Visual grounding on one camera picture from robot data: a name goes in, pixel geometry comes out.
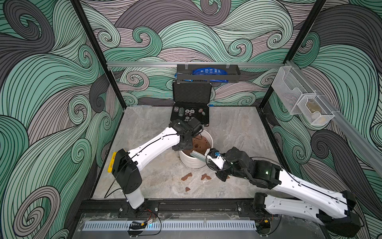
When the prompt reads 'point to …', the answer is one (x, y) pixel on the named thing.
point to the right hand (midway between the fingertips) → (211, 161)
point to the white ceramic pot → (191, 163)
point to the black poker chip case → (191, 100)
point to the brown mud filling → (200, 144)
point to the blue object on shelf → (209, 71)
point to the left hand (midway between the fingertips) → (186, 145)
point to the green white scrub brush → (200, 155)
